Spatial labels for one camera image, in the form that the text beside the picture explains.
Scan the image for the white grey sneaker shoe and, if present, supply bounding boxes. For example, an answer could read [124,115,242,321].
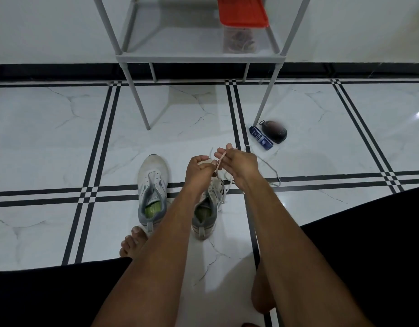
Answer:
[137,154,171,235]
[190,177,228,241]

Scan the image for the person's left forearm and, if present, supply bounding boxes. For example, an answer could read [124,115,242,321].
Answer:
[92,188,212,327]

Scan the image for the person's left hand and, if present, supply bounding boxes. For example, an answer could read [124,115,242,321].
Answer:
[183,155,219,198]

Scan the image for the black shorts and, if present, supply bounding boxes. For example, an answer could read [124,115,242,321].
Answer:
[0,185,419,327]

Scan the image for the black oval polish bottle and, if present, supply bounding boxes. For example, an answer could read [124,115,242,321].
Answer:
[259,120,288,144]

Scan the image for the clear container with red lid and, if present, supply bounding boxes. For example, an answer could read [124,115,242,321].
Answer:
[216,0,270,54]

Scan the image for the person's right hand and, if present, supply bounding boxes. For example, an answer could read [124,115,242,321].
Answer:
[214,143,265,192]

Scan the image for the person's right leg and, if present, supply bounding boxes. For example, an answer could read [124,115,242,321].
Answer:
[251,262,277,316]

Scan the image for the person's left foot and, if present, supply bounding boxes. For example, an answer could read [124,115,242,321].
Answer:
[119,226,150,259]

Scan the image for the grey metal shelf rack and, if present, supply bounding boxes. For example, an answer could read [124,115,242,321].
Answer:
[91,0,313,131]

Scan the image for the clear box with red lid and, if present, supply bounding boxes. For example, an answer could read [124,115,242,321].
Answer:
[224,29,258,53]

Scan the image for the person's right forearm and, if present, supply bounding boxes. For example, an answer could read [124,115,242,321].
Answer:
[245,178,375,327]

